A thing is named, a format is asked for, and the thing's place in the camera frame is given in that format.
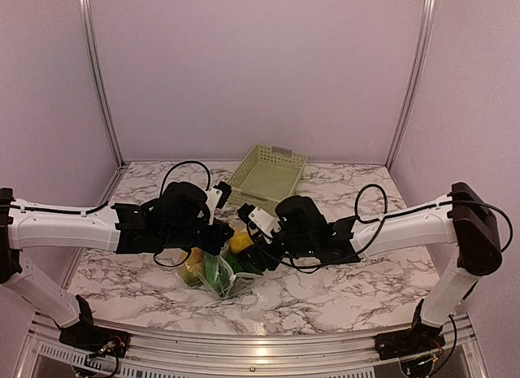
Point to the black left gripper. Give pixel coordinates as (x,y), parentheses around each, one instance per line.
(222,233)

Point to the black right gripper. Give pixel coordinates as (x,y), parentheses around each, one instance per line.
(262,259)

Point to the yellow fake lemon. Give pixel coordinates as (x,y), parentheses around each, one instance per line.
(239,242)

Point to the clear zip top bag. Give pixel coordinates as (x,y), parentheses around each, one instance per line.
(202,286)

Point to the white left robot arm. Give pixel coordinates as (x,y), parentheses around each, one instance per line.
(26,225)

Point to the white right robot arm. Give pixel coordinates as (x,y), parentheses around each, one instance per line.
(461,218)

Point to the green fake leafy vegetable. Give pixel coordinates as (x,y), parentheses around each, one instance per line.
(226,276)

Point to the pale green perforated basket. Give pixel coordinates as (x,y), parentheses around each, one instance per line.
(266,176)

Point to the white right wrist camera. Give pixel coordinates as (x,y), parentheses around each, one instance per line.
(266,224)

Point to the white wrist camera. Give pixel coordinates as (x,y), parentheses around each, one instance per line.
(218,195)
(266,224)

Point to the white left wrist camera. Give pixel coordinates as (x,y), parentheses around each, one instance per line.
(218,195)

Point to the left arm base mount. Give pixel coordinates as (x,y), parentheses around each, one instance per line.
(86,335)

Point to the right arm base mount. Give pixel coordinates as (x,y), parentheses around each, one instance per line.
(418,338)

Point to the aluminium front rail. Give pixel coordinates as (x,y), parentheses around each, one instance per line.
(165,353)

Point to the left aluminium frame post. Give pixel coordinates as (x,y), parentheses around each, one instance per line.
(100,89)

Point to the aluminium frame post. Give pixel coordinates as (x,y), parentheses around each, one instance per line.
(418,64)
(100,89)

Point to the right aluminium frame post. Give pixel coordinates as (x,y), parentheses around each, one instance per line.
(418,64)

